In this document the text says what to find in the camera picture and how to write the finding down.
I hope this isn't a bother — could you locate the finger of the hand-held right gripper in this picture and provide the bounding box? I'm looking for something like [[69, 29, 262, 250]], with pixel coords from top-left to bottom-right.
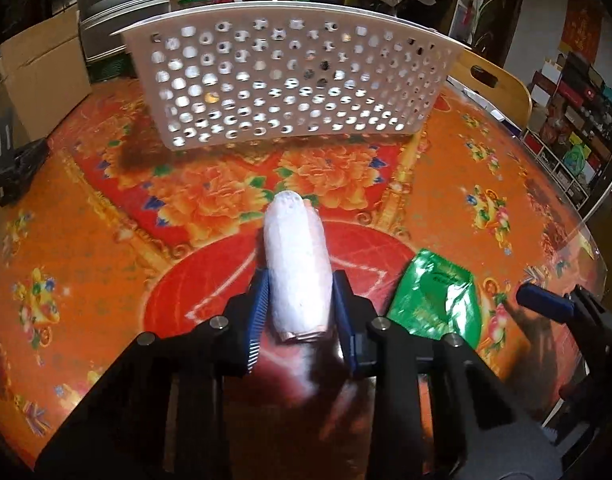
[[516, 283, 612, 356], [560, 370, 611, 413]]

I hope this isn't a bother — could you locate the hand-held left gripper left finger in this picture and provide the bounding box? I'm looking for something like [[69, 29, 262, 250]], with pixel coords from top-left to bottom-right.
[[33, 266, 273, 480]]

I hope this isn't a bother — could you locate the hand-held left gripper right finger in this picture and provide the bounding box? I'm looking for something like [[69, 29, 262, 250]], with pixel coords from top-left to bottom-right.
[[332, 270, 565, 480]]

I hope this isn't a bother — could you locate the white pink soft roll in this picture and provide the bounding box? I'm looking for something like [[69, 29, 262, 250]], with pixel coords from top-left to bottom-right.
[[262, 191, 335, 345]]

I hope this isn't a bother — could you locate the green foil packet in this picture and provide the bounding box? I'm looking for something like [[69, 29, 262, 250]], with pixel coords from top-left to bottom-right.
[[388, 248, 483, 351]]

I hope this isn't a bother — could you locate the white perforated plastic basket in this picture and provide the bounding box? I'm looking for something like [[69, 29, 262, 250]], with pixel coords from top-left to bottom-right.
[[111, 2, 474, 152]]

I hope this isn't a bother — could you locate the white cube shelf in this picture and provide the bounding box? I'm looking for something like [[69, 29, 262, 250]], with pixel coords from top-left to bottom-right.
[[523, 50, 612, 206]]

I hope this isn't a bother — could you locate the wooden chair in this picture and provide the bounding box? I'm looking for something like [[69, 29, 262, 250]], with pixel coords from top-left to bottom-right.
[[448, 45, 532, 131]]

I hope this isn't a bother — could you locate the black folding stand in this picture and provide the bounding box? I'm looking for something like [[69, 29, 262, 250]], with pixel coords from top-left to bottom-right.
[[0, 115, 52, 206]]

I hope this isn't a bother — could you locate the green plastic crate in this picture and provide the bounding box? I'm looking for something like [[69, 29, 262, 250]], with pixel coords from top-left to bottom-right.
[[88, 55, 137, 81]]

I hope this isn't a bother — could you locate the open cardboard box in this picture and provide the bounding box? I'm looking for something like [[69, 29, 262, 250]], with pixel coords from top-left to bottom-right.
[[0, 10, 94, 141]]

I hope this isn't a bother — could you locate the grey drawer tower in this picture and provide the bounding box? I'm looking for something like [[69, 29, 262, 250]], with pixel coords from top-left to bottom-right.
[[76, 0, 171, 61]]

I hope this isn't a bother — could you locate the red gold wall poster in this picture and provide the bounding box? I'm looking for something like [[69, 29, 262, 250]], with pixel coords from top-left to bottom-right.
[[560, 0, 604, 56]]

